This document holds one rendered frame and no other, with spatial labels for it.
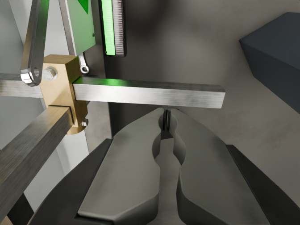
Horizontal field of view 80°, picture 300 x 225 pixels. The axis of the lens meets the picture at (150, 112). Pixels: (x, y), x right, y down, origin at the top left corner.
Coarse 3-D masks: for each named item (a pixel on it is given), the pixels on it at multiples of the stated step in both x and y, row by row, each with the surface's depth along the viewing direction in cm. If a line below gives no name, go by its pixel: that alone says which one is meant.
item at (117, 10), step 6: (114, 0) 34; (120, 0) 34; (114, 6) 34; (120, 6) 34; (114, 12) 35; (120, 12) 35; (114, 18) 35; (120, 18) 35; (114, 24) 36; (120, 24) 36; (114, 30) 37; (120, 30) 37; (120, 36) 37; (120, 42) 38; (120, 48) 38; (120, 54) 39
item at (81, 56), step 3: (81, 54) 39; (81, 57) 40; (84, 57) 40; (81, 60) 40; (84, 60) 40; (81, 63) 40; (84, 63) 40; (81, 66) 40; (84, 66) 40; (87, 66) 41; (81, 69) 41; (87, 69) 41; (84, 72) 41; (87, 72) 41
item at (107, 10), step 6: (102, 0) 34; (108, 0) 34; (102, 6) 35; (108, 6) 34; (108, 12) 35; (108, 18) 36; (108, 24) 36; (108, 30) 37; (108, 36) 37; (108, 42) 38; (108, 48) 39; (114, 48) 39; (114, 54) 39
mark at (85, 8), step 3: (78, 0) 29; (81, 0) 30; (84, 0) 31; (87, 0) 33; (81, 3) 30; (84, 3) 32; (87, 3) 33; (84, 6) 32; (87, 6) 33; (84, 9) 32; (87, 9) 33; (87, 12) 33
